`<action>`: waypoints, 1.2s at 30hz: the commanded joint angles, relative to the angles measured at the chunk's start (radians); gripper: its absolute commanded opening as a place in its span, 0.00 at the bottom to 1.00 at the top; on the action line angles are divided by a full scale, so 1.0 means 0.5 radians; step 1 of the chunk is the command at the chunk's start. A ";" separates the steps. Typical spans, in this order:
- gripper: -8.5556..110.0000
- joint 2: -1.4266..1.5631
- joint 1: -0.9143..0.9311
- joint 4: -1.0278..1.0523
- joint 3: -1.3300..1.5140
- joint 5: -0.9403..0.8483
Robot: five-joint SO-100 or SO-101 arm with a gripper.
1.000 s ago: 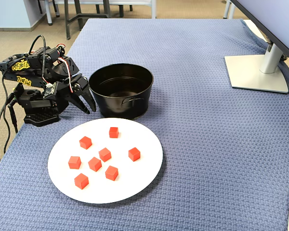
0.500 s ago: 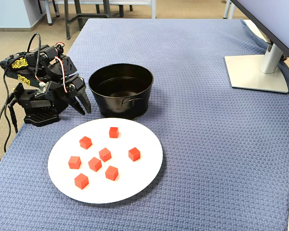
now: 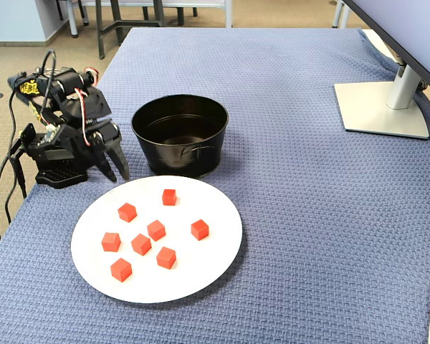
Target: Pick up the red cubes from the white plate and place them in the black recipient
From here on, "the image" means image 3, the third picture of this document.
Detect computer monitor screen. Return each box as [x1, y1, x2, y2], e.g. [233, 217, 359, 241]
[342, 0, 430, 89]

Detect red cube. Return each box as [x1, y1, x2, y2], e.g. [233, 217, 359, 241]
[117, 202, 138, 224]
[130, 233, 153, 257]
[110, 257, 133, 283]
[146, 219, 167, 242]
[161, 188, 178, 207]
[100, 231, 122, 253]
[156, 246, 177, 270]
[190, 219, 210, 242]

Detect silver monitor stand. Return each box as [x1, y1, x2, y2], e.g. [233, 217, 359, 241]
[333, 53, 430, 140]

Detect white table with leg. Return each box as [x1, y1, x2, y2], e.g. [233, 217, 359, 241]
[81, 0, 234, 29]

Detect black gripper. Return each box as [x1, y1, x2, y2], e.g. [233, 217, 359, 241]
[82, 87, 130, 183]

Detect black metal bucket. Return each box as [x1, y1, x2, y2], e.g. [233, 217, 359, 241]
[130, 94, 230, 179]

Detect white round plate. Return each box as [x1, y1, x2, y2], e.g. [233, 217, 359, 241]
[70, 175, 244, 305]

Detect white metal desk legs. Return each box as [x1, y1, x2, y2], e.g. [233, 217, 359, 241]
[331, 0, 352, 29]

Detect white table leg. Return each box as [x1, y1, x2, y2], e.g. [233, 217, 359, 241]
[67, 0, 80, 39]

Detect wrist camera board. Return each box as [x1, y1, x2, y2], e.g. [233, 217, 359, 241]
[42, 123, 65, 144]

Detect blue woven table cloth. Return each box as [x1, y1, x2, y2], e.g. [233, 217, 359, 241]
[0, 27, 430, 344]

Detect black camera cable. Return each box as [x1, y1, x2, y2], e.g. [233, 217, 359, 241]
[7, 49, 57, 155]

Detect black usb cable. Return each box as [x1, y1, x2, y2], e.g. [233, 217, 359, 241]
[3, 157, 28, 232]

